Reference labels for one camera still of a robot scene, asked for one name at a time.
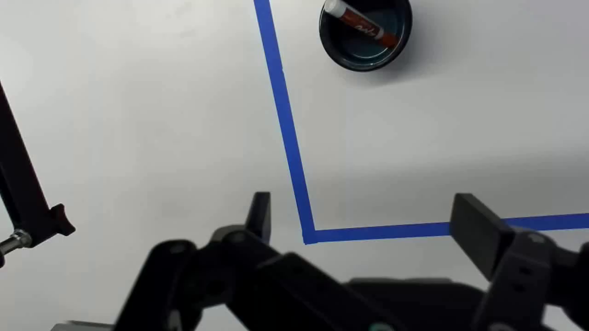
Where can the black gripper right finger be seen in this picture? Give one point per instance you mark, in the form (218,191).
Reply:
(527,270)

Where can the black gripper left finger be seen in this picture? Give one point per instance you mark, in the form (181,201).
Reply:
(238,269)

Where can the red marker with white cap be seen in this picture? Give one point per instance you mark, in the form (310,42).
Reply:
(343,11)

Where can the dark blue mug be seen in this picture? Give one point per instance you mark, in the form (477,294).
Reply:
(365,35)

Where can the blue tape line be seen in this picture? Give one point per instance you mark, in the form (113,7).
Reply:
(288,129)

